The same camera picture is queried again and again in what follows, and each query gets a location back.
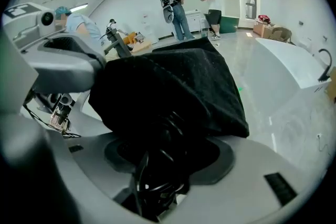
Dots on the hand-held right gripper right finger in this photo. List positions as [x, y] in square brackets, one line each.
[249, 178]

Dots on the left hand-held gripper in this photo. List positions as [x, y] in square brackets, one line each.
[31, 23]

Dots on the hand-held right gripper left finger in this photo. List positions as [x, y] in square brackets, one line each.
[78, 165]

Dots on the black cloth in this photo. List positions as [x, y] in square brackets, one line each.
[170, 81]

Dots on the red bag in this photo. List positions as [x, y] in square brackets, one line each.
[263, 19]

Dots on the ceiling tube light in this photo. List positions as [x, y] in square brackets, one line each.
[78, 7]

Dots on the orange sofa chair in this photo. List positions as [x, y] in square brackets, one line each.
[128, 38]

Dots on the striped cushion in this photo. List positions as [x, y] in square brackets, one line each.
[140, 37]

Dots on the wooden coffee table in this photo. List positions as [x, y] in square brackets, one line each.
[143, 46]

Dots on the green plastic bottle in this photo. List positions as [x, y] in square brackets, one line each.
[240, 89]

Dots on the white table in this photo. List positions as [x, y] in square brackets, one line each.
[286, 60]

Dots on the white cabinet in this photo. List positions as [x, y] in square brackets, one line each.
[193, 21]

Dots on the black bathtub faucet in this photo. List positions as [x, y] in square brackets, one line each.
[326, 65]

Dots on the cardboard box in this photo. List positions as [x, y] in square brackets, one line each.
[262, 30]

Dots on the dark green bathtub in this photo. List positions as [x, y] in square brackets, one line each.
[229, 25]

